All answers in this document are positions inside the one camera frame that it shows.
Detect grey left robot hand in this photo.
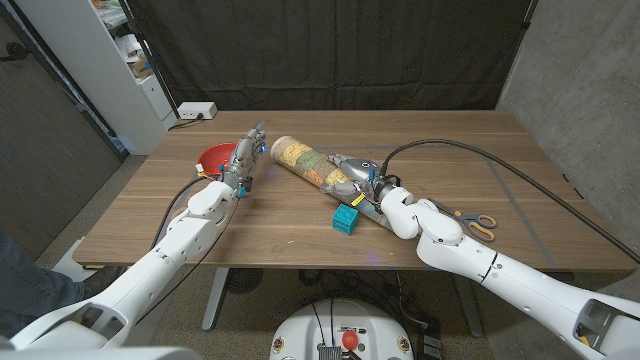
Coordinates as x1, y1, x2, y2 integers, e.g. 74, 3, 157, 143
219, 122, 267, 197

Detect small cardboard box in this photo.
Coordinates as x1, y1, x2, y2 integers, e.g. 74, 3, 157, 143
127, 54, 154, 80

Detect dark shoe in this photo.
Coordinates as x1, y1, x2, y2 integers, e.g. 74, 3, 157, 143
82, 265, 126, 300

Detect black door handle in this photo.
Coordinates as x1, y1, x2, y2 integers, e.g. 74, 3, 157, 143
0, 42, 29, 62

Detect black round grille object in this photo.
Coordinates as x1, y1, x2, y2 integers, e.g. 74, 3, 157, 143
225, 268, 265, 295

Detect person's leg in jeans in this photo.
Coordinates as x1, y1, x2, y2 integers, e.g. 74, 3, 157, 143
0, 234, 86, 341

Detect colourful map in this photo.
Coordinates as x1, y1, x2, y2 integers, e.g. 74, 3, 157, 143
269, 134, 396, 232

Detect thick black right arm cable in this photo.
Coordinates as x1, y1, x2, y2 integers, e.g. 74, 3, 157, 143
379, 138, 640, 265

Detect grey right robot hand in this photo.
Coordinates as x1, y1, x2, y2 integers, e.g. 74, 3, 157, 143
322, 153, 401, 204

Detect teal blue block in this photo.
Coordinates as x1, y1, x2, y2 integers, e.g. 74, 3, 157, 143
332, 203, 360, 236

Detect black curtain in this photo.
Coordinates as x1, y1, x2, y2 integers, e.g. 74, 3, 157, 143
124, 0, 539, 112

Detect grey table leg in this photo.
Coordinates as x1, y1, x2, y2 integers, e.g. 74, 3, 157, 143
451, 270, 485, 339
201, 268, 230, 332

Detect black floor power strip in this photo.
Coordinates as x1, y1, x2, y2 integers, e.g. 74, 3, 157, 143
417, 319, 444, 360

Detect white power strip box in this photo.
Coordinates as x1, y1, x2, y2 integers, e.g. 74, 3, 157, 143
177, 101, 219, 121

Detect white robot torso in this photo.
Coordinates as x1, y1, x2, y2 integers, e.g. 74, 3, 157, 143
268, 298, 415, 360

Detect red plate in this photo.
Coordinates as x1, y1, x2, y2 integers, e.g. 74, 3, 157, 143
196, 142, 239, 176

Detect orange grey scissors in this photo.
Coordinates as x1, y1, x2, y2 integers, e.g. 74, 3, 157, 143
428, 198, 498, 244

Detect white shelf cabinet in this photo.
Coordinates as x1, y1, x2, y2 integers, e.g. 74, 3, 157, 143
14, 0, 179, 156

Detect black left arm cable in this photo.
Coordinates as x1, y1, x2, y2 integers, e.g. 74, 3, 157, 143
149, 174, 221, 251

